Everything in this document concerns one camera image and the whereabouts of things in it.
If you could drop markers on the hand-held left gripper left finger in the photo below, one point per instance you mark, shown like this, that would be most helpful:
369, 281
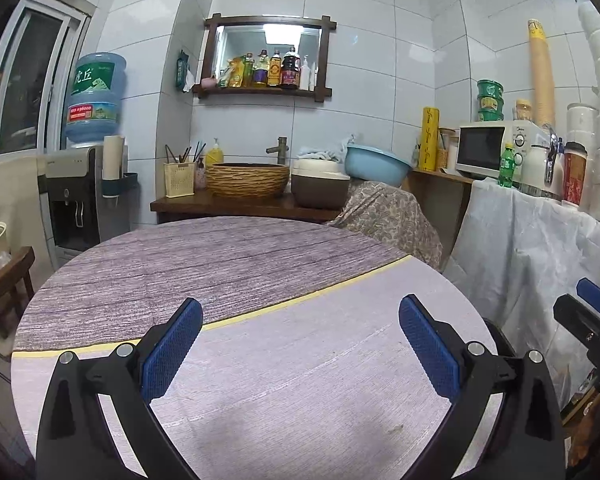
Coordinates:
172, 350

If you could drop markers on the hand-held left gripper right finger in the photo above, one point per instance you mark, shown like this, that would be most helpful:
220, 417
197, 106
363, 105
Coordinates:
427, 350

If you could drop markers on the white plastic sheet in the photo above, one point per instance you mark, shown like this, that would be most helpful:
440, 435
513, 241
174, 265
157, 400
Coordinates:
510, 250

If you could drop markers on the red paper cup with lid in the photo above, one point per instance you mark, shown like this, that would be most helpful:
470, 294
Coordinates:
574, 175

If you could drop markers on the floral cloth cover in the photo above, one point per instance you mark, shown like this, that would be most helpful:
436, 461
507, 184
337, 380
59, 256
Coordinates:
390, 225

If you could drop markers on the wooden side shelf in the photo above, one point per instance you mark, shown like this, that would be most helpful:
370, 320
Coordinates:
445, 210

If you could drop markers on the dark wooden counter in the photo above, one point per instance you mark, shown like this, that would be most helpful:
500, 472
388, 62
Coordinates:
180, 207

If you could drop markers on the green soda bottle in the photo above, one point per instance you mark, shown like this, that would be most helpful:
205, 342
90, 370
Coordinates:
506, 167

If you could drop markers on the beige chopstick holder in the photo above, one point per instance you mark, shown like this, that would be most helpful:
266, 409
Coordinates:
179, 180

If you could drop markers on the dark teal cup holder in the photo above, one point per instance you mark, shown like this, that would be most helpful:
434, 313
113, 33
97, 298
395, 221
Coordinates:
125, 185

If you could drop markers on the white paper roll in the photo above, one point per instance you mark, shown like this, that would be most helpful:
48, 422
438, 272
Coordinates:
580, 125

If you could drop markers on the dark wooden stool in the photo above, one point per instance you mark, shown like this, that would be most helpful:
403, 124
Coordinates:
7, 285

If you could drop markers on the grey water dispenser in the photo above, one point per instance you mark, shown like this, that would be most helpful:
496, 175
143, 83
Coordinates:
75, 200

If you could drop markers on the woven wicker basin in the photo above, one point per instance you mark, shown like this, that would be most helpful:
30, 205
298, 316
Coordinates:
247, 180

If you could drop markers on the white microwave oven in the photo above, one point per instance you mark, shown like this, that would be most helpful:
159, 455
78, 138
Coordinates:
485, 150

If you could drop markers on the light blue plastic basin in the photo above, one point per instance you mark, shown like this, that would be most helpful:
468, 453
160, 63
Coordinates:
375, 165

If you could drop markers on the brown pot with white lid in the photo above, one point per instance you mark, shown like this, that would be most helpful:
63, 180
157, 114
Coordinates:
320, 185

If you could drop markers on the bunch of dark chopsticks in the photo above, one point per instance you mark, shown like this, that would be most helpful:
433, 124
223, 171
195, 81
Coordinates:
185, 152

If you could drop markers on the glass jar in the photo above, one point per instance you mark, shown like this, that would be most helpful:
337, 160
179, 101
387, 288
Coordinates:
448, 152

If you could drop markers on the yellow soap bottle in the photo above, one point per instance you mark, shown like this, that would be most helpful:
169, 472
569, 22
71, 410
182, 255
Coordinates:
214, 155

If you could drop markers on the small jar with yellow lid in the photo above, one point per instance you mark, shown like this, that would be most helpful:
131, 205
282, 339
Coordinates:
524, 110

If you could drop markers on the white paper cup stack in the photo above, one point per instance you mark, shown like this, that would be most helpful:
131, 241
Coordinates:
112, 155

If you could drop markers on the yellow cylindrical roll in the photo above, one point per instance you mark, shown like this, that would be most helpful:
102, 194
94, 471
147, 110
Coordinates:
430, 140

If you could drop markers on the pale crumpled towel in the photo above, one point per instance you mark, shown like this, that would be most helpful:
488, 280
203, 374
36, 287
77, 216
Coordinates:
325, 152

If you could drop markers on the stack of green noodle bowls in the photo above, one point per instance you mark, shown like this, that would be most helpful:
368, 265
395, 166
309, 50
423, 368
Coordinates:
490, 100

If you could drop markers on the brass faucet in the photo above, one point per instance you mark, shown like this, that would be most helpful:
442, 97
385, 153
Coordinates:
280, 150

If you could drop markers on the tall stack of paper cups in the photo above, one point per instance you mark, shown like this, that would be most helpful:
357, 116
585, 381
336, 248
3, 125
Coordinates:
541, 75

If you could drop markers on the blue water bottle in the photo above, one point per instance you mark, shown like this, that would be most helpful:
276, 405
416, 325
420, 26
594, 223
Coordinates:
95, 100

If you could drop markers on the small pink dish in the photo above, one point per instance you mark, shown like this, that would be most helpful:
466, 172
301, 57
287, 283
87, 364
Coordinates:
208, 82

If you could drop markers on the hanging green packet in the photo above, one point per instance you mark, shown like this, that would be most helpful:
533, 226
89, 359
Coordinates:
182, 72

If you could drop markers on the yellow green sauce pouch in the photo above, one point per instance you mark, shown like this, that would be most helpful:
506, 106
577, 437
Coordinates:
232, 72

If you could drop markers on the brown sauce bottle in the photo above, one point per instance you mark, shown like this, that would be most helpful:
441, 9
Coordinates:
275, 72

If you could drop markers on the white squeeze bottle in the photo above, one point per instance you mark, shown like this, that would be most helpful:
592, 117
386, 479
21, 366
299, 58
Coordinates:
305, 77

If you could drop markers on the dark soy sauce bottle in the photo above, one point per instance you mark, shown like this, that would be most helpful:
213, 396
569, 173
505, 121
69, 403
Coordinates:
290, 72

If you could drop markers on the window with white frame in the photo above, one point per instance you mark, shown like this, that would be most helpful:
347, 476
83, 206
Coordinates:
30, 75

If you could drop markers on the wooden framed wall shelf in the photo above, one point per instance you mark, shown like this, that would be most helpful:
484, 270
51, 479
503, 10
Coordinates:
265, 22

